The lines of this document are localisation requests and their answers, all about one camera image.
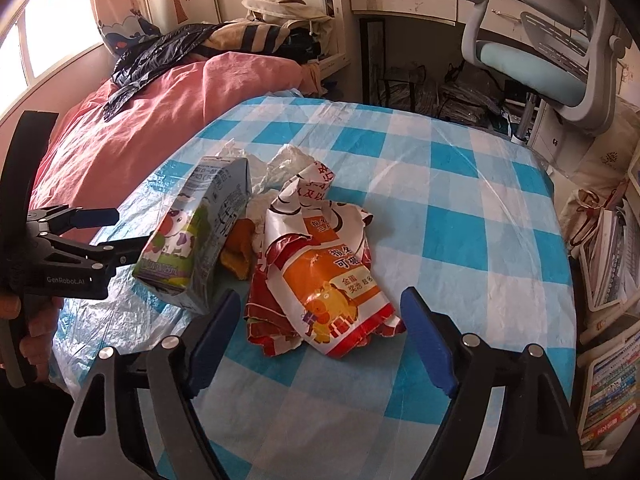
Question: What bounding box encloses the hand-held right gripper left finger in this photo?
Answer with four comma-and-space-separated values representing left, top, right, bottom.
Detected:
59, 289, 243, 480

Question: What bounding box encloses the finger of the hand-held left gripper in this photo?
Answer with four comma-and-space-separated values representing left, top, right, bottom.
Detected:
29, 205, 121, 235
47, 239, 147, 272

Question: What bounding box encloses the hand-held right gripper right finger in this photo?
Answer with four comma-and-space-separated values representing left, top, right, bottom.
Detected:
400, 286, 586, 480

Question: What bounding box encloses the grey cow print milk carton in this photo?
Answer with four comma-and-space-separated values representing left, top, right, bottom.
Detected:
131, 156, 253, 317

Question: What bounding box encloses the orange red snack wrapper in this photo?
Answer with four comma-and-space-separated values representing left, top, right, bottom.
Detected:
243, 161, 407, 359

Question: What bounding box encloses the person's left hand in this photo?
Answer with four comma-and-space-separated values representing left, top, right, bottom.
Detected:
0, 294, 64, 387

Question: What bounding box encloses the orange fruit peel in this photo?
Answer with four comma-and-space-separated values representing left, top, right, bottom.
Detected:
220, 217, 257, 281

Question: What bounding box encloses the pink blanket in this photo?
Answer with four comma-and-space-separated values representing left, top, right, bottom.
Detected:
27, 52, 313, 241

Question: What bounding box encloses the blue white checkered plastic tablecloth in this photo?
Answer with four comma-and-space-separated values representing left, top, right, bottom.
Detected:
50, 87, 581, 480

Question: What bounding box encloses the person's dark clothing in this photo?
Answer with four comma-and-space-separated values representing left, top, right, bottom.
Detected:
0, 372, 78, 480

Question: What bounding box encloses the black shiny jacket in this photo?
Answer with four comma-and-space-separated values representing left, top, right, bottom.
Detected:
102, 22, 226, 122

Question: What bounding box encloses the white book rack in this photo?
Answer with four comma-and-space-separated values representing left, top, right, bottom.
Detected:
574, 160, 640, 453

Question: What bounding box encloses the row of colourful books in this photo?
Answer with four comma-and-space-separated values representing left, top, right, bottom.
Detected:
580, 342, 640, 452

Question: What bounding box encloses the window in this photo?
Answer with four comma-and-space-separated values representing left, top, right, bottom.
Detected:
0, 0, 103, 111

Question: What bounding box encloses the stack of papers and notebooks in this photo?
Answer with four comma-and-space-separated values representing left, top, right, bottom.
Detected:
580, 200, 637, 311

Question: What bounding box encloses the tan dark striped cloth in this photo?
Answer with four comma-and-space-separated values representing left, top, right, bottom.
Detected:
200, 20, 321, 61

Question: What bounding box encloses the small white drawer cabinet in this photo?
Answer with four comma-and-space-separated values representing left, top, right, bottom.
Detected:
527, 95, 576, 157

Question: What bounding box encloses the clear plastic storage bag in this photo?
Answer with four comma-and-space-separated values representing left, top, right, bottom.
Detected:
440, 67, 505, 125
381, 66, 441, 112

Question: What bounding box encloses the beige tote bag tree print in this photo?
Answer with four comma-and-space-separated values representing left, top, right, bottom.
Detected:
555, 105, 640, 197

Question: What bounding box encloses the beige fabric bag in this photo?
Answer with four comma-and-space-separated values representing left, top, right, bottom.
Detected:
242, 0, 333, 26

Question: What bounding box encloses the grey blue office chair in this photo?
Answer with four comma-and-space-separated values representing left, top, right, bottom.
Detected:
446, 0, 628, 142

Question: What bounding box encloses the cream bag with red straps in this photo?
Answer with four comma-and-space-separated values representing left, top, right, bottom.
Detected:
559, 187, 626, 248

